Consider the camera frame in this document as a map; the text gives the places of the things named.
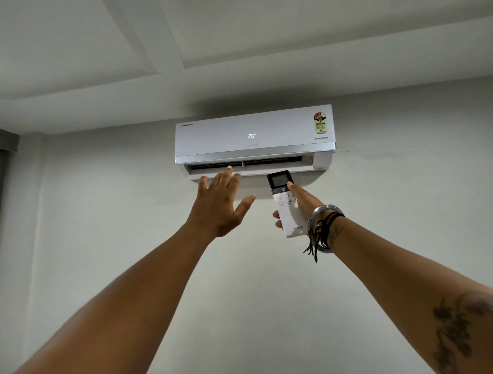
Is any white remote control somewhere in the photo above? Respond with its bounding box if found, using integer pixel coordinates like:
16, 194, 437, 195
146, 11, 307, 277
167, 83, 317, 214
267, 170, 309, 239

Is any silver metal bangle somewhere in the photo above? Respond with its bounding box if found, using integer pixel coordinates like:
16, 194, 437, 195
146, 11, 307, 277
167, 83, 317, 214
307, 204, 346, 254

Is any person's right forearm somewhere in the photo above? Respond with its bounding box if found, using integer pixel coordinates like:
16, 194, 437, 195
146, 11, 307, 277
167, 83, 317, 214
327, 217, 493, 374

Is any person's right hand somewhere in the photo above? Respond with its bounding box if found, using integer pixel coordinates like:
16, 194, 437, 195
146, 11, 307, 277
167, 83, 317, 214
272, 181, 330, 232

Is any white wall air conditioner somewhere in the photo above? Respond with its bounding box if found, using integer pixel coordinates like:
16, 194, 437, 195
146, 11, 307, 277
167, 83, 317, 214
174, 104, 337, 182

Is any black thread bracelet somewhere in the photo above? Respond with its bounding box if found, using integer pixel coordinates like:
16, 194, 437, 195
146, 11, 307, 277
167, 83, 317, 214
303, 212, 346, 264

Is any person's left hand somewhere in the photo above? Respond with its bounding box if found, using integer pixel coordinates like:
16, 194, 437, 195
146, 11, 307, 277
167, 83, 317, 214
185, 166, 257, 240

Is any grey curtain pelmet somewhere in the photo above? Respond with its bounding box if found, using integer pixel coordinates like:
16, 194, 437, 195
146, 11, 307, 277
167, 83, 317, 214
0, 129, 20, 153

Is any person's left forearm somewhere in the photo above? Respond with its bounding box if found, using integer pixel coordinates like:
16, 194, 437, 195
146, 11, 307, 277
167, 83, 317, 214
15, 221, 216, 374

